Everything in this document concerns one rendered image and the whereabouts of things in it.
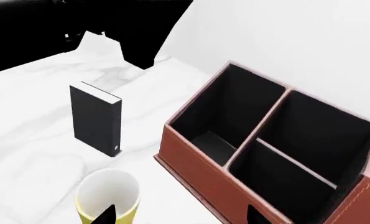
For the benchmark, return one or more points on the black upright book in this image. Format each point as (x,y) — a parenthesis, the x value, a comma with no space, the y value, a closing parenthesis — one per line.
(96,120)

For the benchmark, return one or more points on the brown leather desk caddy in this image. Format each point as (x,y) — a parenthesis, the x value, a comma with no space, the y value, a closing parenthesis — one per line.
(265,149)

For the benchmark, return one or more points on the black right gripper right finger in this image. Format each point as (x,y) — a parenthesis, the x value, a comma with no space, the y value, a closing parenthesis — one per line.
(255,217)

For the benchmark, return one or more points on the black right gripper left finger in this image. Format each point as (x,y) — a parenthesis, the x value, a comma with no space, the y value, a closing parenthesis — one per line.
(107,217)

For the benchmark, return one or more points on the yellow and white mug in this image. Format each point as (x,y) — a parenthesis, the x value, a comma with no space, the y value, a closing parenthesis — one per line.
(107,189)

